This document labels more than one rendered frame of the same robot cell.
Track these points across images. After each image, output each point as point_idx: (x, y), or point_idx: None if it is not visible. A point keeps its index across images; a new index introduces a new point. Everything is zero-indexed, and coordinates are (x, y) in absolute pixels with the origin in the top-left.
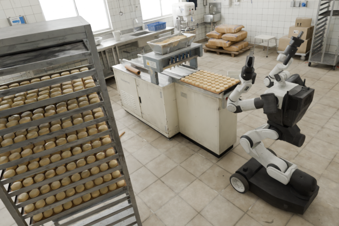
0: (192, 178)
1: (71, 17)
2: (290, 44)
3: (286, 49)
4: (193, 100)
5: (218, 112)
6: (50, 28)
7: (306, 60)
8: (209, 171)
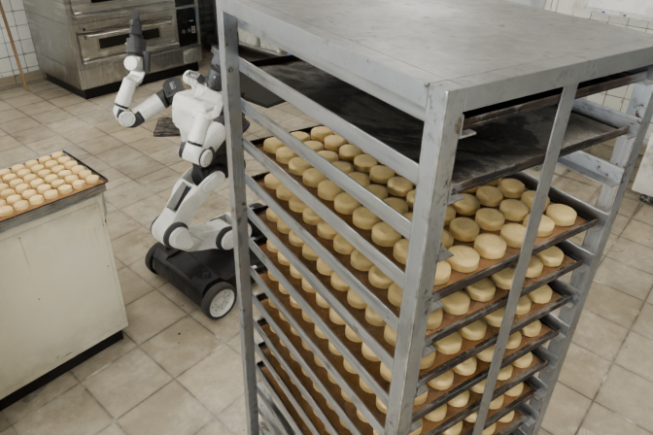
0: (174, 387)
1: None
2: (135, 35)
3: (136, 45)
4: (21, 260)
5: (106, 229)
6: None
7: None
8: (158, 356)
